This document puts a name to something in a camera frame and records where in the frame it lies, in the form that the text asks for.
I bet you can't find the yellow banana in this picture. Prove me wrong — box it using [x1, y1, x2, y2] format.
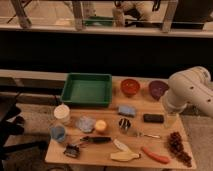
[110, 139, 141, 162]

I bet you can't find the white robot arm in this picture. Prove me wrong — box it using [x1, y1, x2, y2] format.
[161, 66, 213, 128]

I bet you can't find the green plastic tray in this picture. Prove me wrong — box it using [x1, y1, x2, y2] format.
[61, 73, 112, 107]

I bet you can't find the green tray in background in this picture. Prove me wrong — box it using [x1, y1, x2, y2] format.
[84, 16, 113, 27]

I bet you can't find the red bowl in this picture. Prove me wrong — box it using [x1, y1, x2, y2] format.
[120, 79, 140, 97]

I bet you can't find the blue sponge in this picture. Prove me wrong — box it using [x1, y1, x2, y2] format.
[118, 105, 136, 117]

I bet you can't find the small orange ball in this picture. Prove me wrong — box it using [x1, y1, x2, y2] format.
[94, 120, 107, 133]

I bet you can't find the crumpled blue cloth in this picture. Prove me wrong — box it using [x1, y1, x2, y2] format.
[75, 116, 96, 133]

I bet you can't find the purple bowl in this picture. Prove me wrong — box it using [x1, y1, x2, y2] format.
[149, 80, 169, 101]

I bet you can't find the black rectangular block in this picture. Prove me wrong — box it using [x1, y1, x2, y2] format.
[143, 114, 164, 123]

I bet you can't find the metal fork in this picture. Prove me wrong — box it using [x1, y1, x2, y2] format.
[135, 132, 161, 139]

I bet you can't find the blue plastic cup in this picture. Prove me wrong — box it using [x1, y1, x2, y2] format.
[50, 126, 66, 143]

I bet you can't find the black binder clip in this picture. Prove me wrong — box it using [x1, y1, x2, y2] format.
[64, 145, 80, 158]

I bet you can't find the person in background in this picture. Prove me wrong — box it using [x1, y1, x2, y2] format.
[112, 0, 161, 27]

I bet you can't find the bunch of dark grapes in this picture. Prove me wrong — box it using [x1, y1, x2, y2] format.
[167, 132, 192, 167]

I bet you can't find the orange carrot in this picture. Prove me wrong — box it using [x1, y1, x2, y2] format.
[141, 146, 170, 164]

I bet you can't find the black chair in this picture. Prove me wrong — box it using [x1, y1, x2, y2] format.
[0, 97, 47, 171]

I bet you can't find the black handled tool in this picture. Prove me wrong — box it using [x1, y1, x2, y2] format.
[80, 136, 112, 144]

